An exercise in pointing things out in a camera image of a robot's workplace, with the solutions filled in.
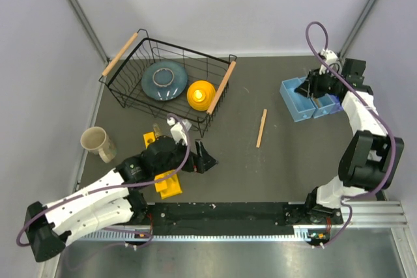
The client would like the purple blue bin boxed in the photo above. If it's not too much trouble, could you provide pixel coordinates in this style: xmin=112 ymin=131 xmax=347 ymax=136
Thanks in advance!
xmin=330 ymin=94 xmax=343 ymax=114

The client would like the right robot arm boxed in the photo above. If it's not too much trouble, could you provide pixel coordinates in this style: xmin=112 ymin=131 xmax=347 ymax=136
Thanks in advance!
xmin=295 ymin=59 xmax=404 ymax=223

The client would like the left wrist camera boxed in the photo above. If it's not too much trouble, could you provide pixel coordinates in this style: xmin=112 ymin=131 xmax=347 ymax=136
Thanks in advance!
xmin=167 ymin=117 xmax=192 ymax=145

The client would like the yellow test tube rack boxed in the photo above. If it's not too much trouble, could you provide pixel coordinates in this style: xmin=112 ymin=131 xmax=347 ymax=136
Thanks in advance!
xmin=143 ymin=132 xmax=182 ymax=200

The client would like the beige ceramic mug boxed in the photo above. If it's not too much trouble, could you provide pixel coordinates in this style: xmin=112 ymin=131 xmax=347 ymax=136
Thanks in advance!
xmin=80 ymin=126 xmax=117 ymax=163

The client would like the blue ceramic plate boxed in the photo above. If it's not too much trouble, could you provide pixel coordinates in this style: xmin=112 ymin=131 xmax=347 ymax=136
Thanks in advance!
xmin=141 ymin=61 xmax=188 ymax=102

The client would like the light blue bin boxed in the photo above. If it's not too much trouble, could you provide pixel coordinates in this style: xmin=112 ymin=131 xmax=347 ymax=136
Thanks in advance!
xmin=312 ymin=94 xmax=336 ymax=118
xmin=280 ymin=77 xmax=315 ymax=122

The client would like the glass test tube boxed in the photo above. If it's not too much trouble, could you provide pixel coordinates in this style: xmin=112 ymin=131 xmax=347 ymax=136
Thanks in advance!
xmin=152 ymin=123 xmax=163 ymax=138

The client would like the cable duct rail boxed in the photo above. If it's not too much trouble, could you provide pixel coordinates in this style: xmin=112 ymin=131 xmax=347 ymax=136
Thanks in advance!
xmin=79 ymin=226 xmax=331 ymax=243

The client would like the wooden test tube clamp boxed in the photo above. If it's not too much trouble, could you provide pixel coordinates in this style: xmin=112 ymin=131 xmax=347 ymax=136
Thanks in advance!
xmin=256 ymin=109 xmax=268 ymax=148

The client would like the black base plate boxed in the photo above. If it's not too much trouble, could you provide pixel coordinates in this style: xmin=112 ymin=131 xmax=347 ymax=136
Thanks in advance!
xmin=143 ymin=202 xmax=313 ymax=236

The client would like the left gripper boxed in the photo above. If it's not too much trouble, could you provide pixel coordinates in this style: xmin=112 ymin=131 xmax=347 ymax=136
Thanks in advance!
xmin=154 ymin=137 xmax=218 ymax=176

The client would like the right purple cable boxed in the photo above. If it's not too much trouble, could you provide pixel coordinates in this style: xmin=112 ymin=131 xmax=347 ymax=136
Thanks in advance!
xmin=304 ymin=21 xmax=397 ymax=246

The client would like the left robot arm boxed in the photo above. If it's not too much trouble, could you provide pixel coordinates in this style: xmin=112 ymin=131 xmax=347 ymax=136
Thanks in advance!
xmin=24 ymin=135 xmax=217 ymax=262

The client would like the light blue bin left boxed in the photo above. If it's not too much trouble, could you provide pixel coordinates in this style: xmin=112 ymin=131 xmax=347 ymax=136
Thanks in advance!
xmin=280 ymin=77 xmax=315 ymax=122

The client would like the light blue bin middle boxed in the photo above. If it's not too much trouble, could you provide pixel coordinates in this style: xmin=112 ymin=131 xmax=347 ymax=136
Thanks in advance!
xmin=312 ymin=94 xmax=336 ymax=118

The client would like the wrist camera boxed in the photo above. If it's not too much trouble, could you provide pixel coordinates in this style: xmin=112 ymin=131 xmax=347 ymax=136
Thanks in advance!
xmin=167 ymin=117 xmax=192 ymax=145
xmin=319 ymin=48 xmax=339 ymax=74

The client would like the yellow ribbed funnel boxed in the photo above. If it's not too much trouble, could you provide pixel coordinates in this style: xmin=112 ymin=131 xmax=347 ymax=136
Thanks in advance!
xmin=186 ymin=80 xmax=216 ymax=111

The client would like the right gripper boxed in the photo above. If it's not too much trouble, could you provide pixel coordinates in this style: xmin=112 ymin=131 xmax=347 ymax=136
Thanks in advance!
xmin=295 ymin=67 xmax=344 ymax=100

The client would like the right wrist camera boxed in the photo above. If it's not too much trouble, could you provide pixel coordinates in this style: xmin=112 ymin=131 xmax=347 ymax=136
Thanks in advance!
xmin=319 ymin=48 xmax=339 ymax=74

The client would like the black wire dish basket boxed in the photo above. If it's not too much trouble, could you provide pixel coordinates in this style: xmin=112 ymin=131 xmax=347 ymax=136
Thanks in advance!
xmin=99 ymin=29 xmax=237 ymax=135

